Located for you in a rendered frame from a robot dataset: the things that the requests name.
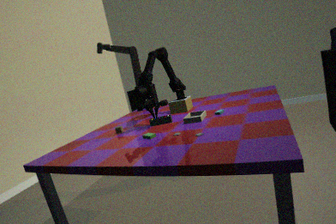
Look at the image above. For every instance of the green rectangular block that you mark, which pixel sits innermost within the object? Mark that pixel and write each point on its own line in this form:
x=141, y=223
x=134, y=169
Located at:
x=149, y=136

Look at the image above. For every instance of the teal rectangular block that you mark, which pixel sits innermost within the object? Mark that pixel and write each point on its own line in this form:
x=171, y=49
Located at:
x=219, y=112

